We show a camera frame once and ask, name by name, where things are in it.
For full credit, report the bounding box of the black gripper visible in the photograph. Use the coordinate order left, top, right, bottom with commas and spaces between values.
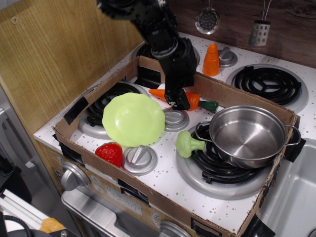
158, 39, 198, 111

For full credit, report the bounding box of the orange toy carrot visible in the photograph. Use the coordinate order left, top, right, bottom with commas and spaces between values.
149, 89, 219, 113

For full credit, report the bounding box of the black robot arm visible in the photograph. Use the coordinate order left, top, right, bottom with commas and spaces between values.
96, 0, 198, 110

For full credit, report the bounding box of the light green plastic plate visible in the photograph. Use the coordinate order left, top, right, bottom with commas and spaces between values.
102, 92, 165, 147

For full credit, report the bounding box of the silver centre stove knob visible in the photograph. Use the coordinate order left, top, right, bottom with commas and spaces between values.
163, 108, 189, 132

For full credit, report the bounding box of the silver stove knob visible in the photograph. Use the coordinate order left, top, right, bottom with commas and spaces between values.
163, 108, 189, 132
122, 145, 158, 176
218, 47, 238, 68

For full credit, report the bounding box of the orange toy cone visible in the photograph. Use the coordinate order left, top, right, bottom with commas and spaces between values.
202, 43, 220, 76

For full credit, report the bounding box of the brown cardboard fence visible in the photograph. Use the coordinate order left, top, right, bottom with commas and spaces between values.
54, 56, 285, 237

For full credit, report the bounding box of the silver back stove knob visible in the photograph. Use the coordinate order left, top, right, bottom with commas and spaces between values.
218, 47, 238, 68

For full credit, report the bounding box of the green toy broccoli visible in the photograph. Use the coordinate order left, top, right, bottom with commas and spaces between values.
175, 130, 205, 158

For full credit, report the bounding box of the hanging metal strainer ladle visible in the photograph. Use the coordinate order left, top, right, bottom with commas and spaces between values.
195, 0, 221, 35

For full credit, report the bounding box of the stainless steel pot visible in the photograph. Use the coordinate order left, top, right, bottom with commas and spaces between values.
195, 105, 290, 169

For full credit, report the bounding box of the silver front stove knob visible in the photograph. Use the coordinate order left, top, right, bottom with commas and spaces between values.
122, 145, 158, 176

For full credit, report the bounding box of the front right black burner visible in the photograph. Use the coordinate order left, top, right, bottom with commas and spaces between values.
176, 128, 272, 200

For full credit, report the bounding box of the hanging metal grater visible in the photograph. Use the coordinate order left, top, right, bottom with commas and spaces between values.
248, 0, 272, 47

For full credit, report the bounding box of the red toy strawberry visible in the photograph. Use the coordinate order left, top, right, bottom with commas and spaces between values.
95, 142, 123, 168

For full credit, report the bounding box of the front left black burner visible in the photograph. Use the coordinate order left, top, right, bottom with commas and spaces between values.
79, 81, 149, 139

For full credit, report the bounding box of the back right black burner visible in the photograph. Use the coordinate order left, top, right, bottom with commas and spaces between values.
226, 64, 309, 113

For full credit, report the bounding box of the silver oven knob left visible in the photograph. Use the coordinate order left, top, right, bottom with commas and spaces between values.
61, 162, 91, 191

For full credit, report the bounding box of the silver oven knob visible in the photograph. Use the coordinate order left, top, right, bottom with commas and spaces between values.
159, 221, 191, 237
61, 162, 91, 191

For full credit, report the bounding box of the silver oven knob right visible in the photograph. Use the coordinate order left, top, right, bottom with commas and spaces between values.
159, 221, 191, 237

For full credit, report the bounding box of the silver toy sink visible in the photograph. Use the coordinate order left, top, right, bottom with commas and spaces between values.
260, 139, 316, 237

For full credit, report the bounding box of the silver oven door handle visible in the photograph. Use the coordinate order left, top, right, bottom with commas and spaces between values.
61, 189, 159, 237

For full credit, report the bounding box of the black cable bottom left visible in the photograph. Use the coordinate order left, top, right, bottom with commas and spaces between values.
0, 214, 33, 237

